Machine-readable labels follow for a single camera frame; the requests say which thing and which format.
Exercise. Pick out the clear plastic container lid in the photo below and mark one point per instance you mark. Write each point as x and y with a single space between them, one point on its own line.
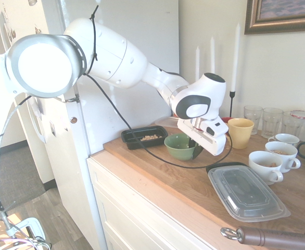
246 192

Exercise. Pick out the yellow mug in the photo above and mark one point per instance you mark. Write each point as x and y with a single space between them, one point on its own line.
242 134

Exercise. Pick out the black plastic food container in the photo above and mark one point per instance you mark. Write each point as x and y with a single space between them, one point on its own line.
134 143

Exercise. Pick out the white metal clamp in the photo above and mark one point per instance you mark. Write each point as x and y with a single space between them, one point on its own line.
25 226

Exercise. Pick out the white refrigerator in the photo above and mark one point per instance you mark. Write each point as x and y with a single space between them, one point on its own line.
147 26

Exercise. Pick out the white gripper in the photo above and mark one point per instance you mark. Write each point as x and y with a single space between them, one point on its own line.
199 138

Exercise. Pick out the small photo fridge magnet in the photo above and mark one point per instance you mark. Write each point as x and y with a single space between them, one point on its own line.
53 129

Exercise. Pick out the green ceramic bowl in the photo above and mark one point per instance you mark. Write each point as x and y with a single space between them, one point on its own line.
177 151

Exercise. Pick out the glass jar red checked lid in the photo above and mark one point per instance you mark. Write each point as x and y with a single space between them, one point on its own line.
302 125

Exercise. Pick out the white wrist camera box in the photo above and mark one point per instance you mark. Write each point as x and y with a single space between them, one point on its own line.
216 129

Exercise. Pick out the white taper candle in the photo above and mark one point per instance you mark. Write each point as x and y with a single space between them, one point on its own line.
212 54
197 62
235 57

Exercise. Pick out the white coffee cup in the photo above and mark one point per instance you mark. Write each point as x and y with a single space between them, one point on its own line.
287 161
285 138
261 170

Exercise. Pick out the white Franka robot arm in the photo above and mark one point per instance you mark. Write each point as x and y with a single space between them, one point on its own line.
111 60

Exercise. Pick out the clear drinking glass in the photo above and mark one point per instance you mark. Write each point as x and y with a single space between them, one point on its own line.
272 122
286 123
252 119

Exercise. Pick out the black candle holder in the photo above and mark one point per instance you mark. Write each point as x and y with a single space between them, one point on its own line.
232 104

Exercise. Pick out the cereal pieces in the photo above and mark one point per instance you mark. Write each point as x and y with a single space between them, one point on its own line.
151 137

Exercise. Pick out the red mug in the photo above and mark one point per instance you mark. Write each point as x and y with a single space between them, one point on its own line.
226 119

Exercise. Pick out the cream counter cabinet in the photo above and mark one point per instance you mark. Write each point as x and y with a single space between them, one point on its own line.
131 208

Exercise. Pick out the framed picture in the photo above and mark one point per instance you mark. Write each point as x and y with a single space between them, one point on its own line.
280 15

